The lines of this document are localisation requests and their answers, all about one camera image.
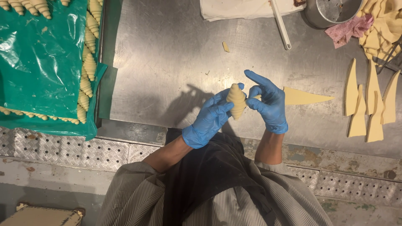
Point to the person's left hand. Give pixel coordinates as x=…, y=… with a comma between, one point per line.
x=204, y=124

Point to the person's right hand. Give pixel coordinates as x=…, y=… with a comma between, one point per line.
x=273, y=106

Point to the raw croissant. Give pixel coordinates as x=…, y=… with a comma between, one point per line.
x=237, y=100

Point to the long flat dough triangle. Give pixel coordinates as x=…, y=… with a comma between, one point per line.
x=304, y=96

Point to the dark apron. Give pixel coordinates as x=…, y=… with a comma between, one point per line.
x=207, y=179

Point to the small dough scrap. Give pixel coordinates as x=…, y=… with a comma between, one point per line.
x=225, y=47

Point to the folded white cloth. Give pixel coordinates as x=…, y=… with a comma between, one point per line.
x=238, y=8

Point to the striped shirt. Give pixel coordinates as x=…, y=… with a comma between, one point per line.
x=132, y=201

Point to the pink cloth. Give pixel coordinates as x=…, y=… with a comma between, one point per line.
x=347, y=29

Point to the metal pot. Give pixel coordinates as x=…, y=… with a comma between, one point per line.
x=326, y=14

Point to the metal dough cutter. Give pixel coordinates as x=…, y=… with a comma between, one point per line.
x=389, y=58

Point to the rows of raw croissants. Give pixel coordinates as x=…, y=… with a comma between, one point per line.
x=89, y=66

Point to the heap of dough trimmings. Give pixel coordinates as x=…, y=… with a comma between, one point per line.
x=384, y=25

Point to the green plastic sheet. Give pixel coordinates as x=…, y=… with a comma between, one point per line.
x=40, y=62

